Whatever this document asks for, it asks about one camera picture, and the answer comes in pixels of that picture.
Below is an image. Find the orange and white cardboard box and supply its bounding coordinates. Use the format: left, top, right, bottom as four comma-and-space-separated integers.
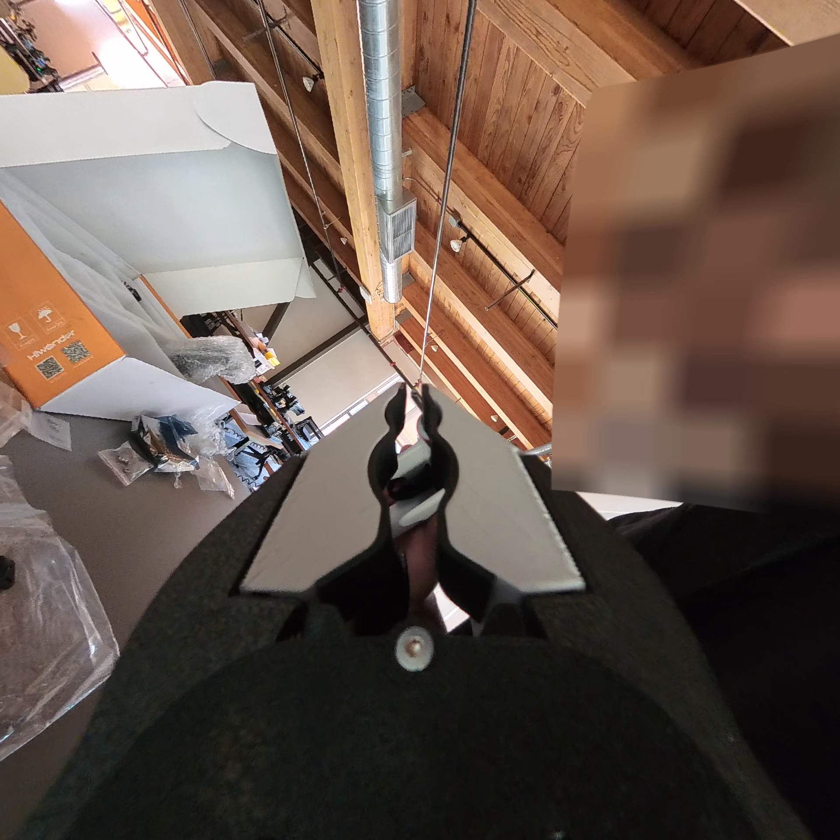
0, 82, 317, 421

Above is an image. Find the small clear bag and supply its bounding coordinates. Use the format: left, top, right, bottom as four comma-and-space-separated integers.
196, 457, 236, 500
29, 416, 73, 452

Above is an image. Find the white plastic part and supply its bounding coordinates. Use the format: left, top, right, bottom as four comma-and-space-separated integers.
392, 446, 455, 529

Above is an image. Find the thin steel rod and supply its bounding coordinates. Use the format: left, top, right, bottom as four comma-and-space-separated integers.
419, 0, 477, 389

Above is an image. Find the large clear plastic bag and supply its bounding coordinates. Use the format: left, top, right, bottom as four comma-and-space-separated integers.
0, 512, 120, 762

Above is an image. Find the bubble wrap bag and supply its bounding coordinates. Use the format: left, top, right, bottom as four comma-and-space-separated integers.
167, 335, 257, 385

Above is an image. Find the metal air duct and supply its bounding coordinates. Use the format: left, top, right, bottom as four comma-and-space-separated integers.
356, 0, 421, 305

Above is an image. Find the cluttered background workbench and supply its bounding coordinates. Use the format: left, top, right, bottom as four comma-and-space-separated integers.
184, 311, 326, 460

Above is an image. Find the torn silver foil bag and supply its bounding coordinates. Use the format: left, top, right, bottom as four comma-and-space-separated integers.
131, 413, 202, 473

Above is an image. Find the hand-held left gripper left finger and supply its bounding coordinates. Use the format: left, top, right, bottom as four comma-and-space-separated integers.
239, 386, 411, 595

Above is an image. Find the black lighting track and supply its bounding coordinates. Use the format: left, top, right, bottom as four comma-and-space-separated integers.
459, 220, 559, 329

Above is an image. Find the white air vent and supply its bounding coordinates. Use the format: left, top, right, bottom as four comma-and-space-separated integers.
377, 190, 420, 263

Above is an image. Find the grey desk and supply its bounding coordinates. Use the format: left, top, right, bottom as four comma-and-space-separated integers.
0, 377, 309, 840

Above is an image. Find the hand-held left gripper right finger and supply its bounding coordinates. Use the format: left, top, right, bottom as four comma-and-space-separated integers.
420, 384, 585, 624

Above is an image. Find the person's black clothing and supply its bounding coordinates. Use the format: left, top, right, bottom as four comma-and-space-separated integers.
607, 502, 840, 840

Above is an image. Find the grey roller blind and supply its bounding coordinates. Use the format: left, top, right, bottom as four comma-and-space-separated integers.
269, 328, 403, 421

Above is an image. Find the small red-zip screw bag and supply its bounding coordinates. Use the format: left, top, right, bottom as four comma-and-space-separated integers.
98, 443, 156, 487

